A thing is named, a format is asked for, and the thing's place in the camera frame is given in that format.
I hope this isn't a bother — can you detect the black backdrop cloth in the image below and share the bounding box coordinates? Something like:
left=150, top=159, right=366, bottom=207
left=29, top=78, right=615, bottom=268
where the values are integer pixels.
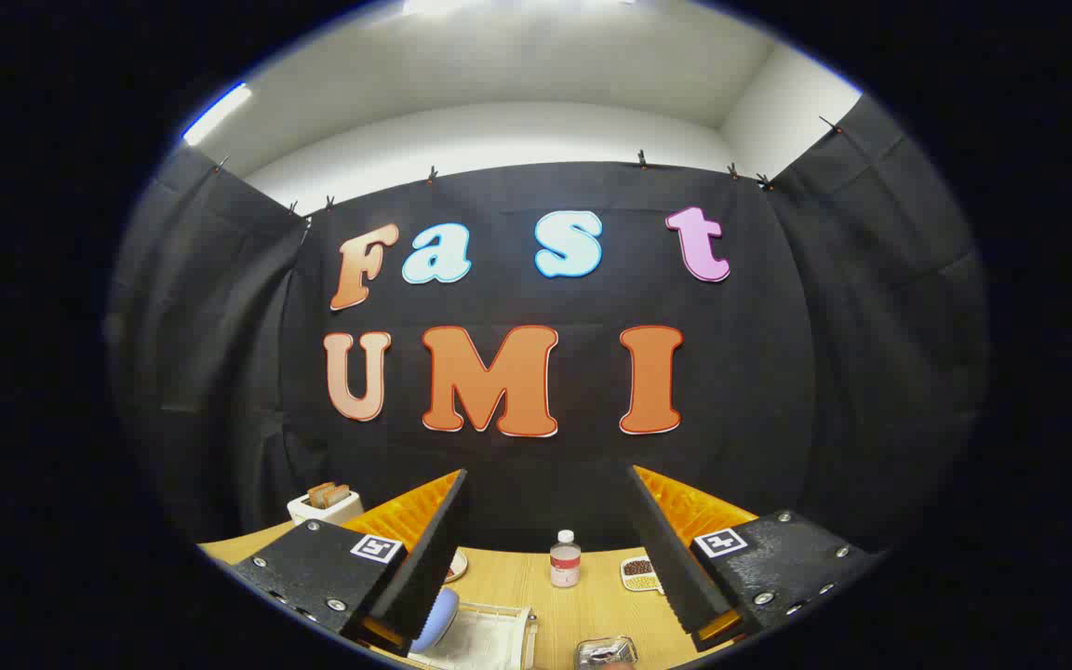
left=106, top=93, right=991, bottom=556

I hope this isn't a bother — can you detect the clear bottle red label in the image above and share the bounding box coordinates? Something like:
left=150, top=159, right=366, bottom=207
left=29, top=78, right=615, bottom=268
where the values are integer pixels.
left=550, top=530, right=583, bottom=589

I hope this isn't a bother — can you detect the white divided tray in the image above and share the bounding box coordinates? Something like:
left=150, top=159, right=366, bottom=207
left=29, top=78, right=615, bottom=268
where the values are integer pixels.
left=621, top=556, right=665, bottom=595

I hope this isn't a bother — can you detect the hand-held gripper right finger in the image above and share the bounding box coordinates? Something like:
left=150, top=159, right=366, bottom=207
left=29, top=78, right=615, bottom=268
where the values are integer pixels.
left=627, top=464, right=881, bottom=652

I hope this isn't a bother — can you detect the white toaster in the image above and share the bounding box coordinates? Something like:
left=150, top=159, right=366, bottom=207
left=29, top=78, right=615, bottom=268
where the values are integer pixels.
left=288, top=491, right=365, bottom=528

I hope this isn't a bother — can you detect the white wire dish rack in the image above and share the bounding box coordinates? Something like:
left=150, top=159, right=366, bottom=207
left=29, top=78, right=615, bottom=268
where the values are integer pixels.
left=406, top=600, right=539, bottom=670

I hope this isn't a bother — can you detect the blue plate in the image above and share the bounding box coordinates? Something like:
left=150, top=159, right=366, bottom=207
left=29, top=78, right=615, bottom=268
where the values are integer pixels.
left=410, top=586, right=460, bottom=654

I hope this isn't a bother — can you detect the metal wire basket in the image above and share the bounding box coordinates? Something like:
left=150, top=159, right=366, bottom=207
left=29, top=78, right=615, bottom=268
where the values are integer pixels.
left=574, top=636, right=639, bottom=670

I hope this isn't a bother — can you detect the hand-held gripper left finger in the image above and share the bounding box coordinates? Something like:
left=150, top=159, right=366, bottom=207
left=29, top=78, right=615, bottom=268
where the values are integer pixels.
left=231, top=468, right=469, bottom=652

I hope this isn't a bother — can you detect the ceiling light strip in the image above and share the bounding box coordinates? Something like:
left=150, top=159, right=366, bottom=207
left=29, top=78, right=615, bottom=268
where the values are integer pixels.
left=403, top=0, right=635, bottom=18
left=182, top=84, right=253, bottom=147

